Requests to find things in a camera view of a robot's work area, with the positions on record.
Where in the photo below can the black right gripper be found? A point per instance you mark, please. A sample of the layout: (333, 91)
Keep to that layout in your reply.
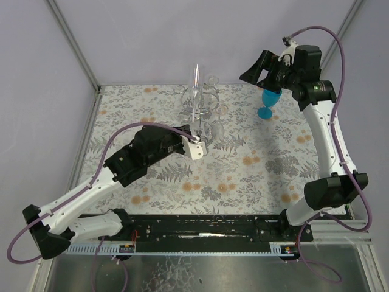
(270, 72)

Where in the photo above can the blue plastic wine glass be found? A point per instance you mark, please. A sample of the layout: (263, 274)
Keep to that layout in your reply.
(269, 99)

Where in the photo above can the clear wine glass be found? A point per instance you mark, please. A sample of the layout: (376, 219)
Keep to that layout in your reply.
(218, 127)
(212, 80)

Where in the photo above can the clear champagne flute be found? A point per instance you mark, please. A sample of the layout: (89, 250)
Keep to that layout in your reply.
(195, 91)

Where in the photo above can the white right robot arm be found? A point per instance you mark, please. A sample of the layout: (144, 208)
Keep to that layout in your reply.
(339, 181)

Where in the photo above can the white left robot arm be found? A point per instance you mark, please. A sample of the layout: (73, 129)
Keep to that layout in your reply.
(57, 225)

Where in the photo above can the chrome wine glass rack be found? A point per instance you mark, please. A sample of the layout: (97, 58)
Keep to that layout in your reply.
(199, 120)

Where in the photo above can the floral tablecloth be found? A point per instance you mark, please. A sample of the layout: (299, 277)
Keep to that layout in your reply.
(261, 166)

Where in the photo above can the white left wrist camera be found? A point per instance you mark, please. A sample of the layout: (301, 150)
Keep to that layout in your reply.
(194, 149)

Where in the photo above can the aluminium frame post left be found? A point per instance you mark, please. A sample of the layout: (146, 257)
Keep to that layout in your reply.
(58, 16)

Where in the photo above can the aluminium frame post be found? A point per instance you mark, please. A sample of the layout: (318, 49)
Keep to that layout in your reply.
(348, 20)
(58, 16)

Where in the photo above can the aluminium frame post right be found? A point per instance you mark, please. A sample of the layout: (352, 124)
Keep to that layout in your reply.
(348, 20)

